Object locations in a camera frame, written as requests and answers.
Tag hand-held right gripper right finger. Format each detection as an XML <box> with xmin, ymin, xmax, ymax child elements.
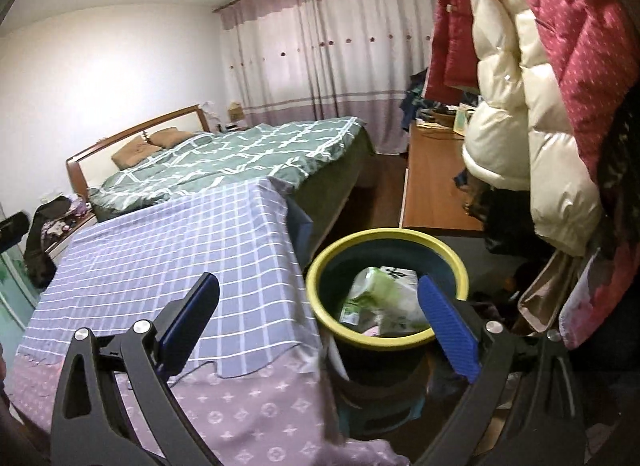
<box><xmin>415</xmin><ymin>273</ymin><xmax>586</xmax><ymax>466</ymax></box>

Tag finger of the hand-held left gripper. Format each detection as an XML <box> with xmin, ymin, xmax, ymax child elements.
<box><xmin>0</xmin><ymin>212</ymin><xmax>32</xmax><ymax>253</ymax></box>

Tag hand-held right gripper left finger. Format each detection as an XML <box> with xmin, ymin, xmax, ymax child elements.
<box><xmin>50</xmin><ymin>272</ymin><xmax>223</xmax><ymax>466</ymax></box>

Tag green plastic bag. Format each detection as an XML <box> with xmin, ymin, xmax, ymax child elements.
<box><xmin>340</xmin><ymin>266</ymin><xmax>431</xmax><ymax>337</ymax></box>

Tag yellow-rimmed dark bin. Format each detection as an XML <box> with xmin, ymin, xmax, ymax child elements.
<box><xmin>305</xmin><ymin>228</ymin><xmax>470</xmax><ymax>387</ymax></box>

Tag white nightstand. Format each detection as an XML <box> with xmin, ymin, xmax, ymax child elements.
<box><xmin>42</xmin><ymin>211</ymin><xmax>98</xmax><ymax>257</ymax></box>

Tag pale green sliding door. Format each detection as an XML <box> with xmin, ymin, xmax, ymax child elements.
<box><xmin>0</xmin><ymin>246</ymin><xmax>41</xmax><ymax>347</ymax></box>

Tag blue checked tablecloth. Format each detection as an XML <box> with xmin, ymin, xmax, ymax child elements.
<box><xmin>15</xmin><ymin>178</ymin><xmax>323</xmax><ymax>379</ymax></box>

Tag beige cloth bag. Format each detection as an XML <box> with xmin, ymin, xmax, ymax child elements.
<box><xmin>517</xmin><ymin>251</ymin><xmax>583</xmax><ymax>337</ymax></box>

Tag wooden bed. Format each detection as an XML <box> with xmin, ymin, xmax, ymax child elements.
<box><xmin>66</xmin><ymin>104</ymin><xmax>376</xmax><ymax>241</ymax></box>

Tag black garment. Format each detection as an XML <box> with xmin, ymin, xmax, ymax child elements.
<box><xmin>482</xmin><ymin>186</ymin><xmax>556</xmax><ymax>259</ymax></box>

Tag pink floral cloth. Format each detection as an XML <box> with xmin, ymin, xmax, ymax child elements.
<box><xmin>559</xmin><ymin>251</ymin><xmax>603</xmax><ymax>349</ymax></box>

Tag brown pillow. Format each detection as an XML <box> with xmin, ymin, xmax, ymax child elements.
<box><xmin>149</xmin><ymin>128</ymin><xmax>193</xmax><ymax>149</ymax></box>
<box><xmin>111</xmin><ymin>138</ymin><xmax>163</xmax><ymax>170</ymax></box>

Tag wooden desk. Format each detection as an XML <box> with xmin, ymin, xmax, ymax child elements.
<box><xmin>400</xmin><ymin>121</ymin><xmax>488</xmax><ymax>237</ymax></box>

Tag green checked duvet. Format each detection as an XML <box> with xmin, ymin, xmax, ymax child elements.
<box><xmin>87</xmin><ymin>116</ymin><xmax>373</xmax><ymax>221</ymax></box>

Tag pale green box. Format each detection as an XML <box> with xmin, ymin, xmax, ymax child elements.
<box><xmin>452</xmin><ymin>104</ymin><xmax>473</xmax><ymax>134</ymax></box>

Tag mixed clothes heap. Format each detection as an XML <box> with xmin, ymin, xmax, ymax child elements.
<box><xmin>400</xmin><ymin>70</ymin><xmax>466</xmax><ymax>121</ymax></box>

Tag cream puffer jacket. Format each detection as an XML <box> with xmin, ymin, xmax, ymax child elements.
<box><xmin>460</xmin><ymin>0</ymin><xmax>603</xmax><ymax>257</ymax></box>

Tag pink and white curtain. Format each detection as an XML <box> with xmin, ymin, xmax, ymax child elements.
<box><xmin>215</xmin><ymin>0</ymin><xmax>436</xmax><ymax>157</ymax></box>

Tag red dotted quilted coat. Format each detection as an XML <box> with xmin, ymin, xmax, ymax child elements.
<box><xmin>495</xmin><ymin>0</ymin><xmax>640</xmax><ymax>347</ymax></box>

